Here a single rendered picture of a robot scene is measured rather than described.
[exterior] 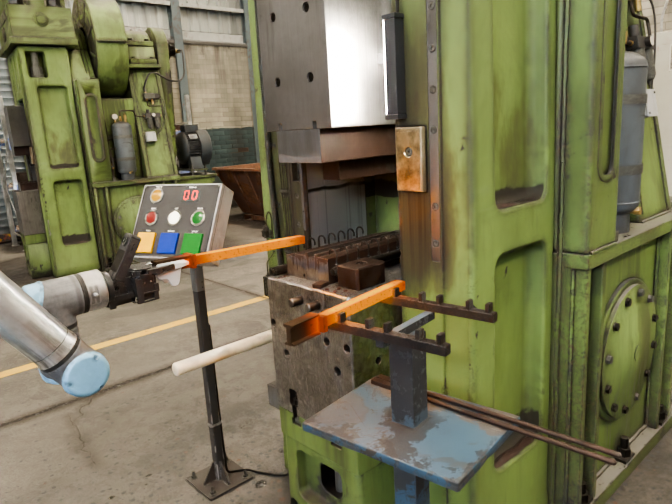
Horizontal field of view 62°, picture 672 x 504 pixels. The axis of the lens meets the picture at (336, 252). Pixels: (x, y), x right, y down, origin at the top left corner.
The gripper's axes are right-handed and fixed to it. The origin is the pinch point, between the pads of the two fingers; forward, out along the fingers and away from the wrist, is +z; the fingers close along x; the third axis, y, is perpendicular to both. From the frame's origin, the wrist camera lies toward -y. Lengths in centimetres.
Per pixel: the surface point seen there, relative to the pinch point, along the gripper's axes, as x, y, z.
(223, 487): -51, 106, 29
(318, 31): 9, -54, 43
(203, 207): -46, -5, 33
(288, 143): -7.1, -25.5, 42.2
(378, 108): 12, -34, 61
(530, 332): 44, 38, 93
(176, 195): -58, -9, 30
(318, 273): 2.9, 13.0, 41.5
